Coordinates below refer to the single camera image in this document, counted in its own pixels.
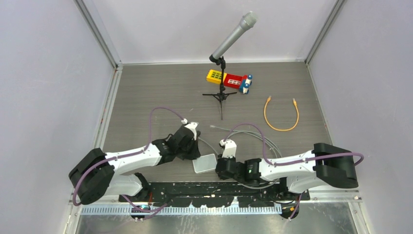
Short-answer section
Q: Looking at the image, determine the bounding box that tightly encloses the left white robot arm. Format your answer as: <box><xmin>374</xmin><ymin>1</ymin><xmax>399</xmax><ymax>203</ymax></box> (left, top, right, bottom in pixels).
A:
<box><xmin>68</xmin><ymin>122</ymin><xmax>200</xmax><ymax>206</ymax></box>

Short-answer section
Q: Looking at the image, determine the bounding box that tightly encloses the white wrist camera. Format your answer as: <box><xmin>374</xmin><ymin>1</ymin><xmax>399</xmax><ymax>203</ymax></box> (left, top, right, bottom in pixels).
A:
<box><xmin>185</xmin><ymin>122</ymin><xmax>199</xmax><ymax>140</ymax></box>
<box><xmin>219</xmin><ymin>139</ymin><xmax>237</xmax><ymax>159</ymax></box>

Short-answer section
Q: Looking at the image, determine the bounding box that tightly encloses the colourful toy block vehicle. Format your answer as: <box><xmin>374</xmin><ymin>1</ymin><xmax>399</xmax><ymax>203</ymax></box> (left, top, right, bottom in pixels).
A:
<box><xmin>206</xmin><ymin>70</ymin><xmax>253</xmax><ymax>94</ymax></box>

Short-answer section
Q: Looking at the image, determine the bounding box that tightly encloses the slotted cable duct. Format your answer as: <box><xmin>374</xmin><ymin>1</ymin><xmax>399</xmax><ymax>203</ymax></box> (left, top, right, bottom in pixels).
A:
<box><xmin>80</xmin><ymin>204</ymin><xmax>282</xmax><ymax>215</ymax></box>

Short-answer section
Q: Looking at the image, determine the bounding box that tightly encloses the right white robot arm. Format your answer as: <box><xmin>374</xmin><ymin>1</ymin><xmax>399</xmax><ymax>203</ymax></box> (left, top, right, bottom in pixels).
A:
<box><xmin>215</xmin><ymin>140</ymin><xmax>364</xmax><ymax>200</ymax></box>

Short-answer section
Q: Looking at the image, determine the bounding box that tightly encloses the grey handheld microphone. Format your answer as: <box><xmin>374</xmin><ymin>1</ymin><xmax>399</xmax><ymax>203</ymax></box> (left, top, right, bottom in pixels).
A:
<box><xmin>209</xmin><ymin>11</ymin><xmax>258</xmax><ymax>64</ymax></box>

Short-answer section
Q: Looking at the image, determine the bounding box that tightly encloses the yellow ethernet patch cable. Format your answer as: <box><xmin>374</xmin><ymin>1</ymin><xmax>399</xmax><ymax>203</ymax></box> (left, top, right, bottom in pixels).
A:
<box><xmin>263</xmin><ymin>96</ymin><xmax>300</xmax><ymax>133</ymax></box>

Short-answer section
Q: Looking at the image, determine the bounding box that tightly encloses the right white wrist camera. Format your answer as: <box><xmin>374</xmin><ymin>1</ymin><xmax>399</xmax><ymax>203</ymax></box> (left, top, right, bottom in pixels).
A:
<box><xmin>219</xmin><ymin>139</ymin><xmax>237</xmax><ymax>159</ymax></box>

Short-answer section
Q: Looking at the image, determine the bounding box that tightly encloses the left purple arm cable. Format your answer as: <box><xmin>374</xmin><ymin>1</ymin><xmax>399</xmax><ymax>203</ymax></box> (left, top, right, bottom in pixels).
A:
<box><xmin>72</xmin><ymin>107</ymin><xmax>188</xmax><ymax>220</ymax></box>

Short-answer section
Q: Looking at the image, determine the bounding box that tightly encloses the grey ethernet cable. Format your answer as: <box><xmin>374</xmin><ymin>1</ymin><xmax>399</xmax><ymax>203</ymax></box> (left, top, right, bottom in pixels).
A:
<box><xmin>197</xmin><ymin>125</ymin><xmax>283</xmax><ymax>190</ymax></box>

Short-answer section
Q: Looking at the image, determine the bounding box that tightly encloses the black microphone tripod stand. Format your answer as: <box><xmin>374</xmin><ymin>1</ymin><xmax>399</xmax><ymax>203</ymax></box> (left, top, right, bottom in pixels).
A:
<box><xmin>202</xmin><ymin>55</ymin><xmax>237</xmax><ymax>120</ymax></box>

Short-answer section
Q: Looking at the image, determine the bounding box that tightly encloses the white network switch box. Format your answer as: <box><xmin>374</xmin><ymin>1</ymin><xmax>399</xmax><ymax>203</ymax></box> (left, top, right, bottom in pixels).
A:
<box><xmin>192</xmin><ymin>154</ymin><xmax>217</xmax><ymax>174</ymax></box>

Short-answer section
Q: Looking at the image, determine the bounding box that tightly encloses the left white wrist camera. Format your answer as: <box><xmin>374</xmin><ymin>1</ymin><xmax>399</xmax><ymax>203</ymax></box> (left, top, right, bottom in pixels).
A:
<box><xmin>185</xmin><ymin>122</ymin><xmax>199</xmax><ymax>140</ymax></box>

